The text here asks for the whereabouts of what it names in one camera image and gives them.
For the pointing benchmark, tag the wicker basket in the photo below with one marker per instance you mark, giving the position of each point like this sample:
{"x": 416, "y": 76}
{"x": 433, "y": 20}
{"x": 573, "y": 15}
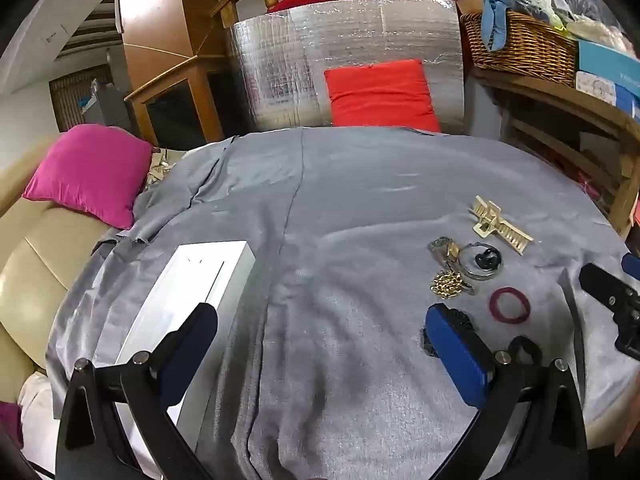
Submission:
{"x": 532, "y": 49}

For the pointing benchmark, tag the wooden cabinet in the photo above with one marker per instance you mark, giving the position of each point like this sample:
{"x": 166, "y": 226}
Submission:
{"x": 184, "y": 91}

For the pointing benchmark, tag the gold brooch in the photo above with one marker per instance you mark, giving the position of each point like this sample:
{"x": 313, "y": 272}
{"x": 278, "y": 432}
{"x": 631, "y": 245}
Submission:
{"x": 450, "y": 284}

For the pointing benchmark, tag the teal box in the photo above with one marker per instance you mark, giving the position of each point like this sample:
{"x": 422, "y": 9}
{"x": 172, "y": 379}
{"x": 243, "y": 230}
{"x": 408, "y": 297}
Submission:
{"x": 610, "y": 64}

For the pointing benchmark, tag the white tray box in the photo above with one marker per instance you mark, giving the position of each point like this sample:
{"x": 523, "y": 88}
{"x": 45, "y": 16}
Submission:
{"x": 215, "y": 273}

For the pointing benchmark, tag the blue cloth in basket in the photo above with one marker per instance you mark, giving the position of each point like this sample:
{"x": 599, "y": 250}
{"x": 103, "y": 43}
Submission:
{"x": 494, "y": 23}

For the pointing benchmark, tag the magenta pillow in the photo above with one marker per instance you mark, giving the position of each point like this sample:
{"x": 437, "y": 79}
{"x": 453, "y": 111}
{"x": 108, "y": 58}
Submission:
{"x": 96, "y": 170}

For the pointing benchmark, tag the cream hair claw clip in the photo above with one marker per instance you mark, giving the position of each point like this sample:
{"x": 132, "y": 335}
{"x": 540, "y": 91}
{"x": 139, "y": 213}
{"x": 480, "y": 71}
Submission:
{"x": 489, "y": 220}

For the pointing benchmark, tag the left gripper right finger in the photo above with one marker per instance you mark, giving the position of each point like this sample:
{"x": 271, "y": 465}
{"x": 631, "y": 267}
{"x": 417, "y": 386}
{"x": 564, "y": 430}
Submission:
{"x": 551, "y": 442}

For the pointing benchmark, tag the silver foil insulation sheet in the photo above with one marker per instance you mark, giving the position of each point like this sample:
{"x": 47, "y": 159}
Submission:
{"x": 282, "y": 56}

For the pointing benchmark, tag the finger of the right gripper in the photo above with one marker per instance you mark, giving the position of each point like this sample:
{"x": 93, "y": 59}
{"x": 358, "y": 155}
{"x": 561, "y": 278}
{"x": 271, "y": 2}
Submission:
{"x": 621, "y": 299}
{"x": 631, "y": 265}

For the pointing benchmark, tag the red cushion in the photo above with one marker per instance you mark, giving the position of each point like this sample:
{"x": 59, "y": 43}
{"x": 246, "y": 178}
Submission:
{"x": 390, "y": 94}

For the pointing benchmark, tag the wooden shelf rack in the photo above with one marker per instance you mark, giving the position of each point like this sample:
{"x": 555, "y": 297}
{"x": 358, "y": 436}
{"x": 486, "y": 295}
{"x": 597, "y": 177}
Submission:
{"x": 590, "y": 141}

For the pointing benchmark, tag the small black hair clip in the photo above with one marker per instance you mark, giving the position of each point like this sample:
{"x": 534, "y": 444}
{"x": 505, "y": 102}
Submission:
{"x": 489, "y": 260}

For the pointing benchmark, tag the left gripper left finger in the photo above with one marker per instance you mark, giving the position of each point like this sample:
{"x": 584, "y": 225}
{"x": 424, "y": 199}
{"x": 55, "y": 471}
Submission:
{"x": 92, "y": 441}

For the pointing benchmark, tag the beige leather sofa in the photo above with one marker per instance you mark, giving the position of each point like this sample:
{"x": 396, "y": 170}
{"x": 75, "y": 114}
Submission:
{"x": 50, "y": 257}

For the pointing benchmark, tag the grey blanket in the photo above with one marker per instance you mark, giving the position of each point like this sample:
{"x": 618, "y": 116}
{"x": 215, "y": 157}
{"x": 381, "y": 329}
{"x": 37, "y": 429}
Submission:
{"x": 324, "y": 374}

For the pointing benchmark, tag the black beaded scrunchie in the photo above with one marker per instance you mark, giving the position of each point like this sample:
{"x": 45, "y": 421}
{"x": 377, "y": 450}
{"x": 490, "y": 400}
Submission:
{"x": 461, "y": 320}

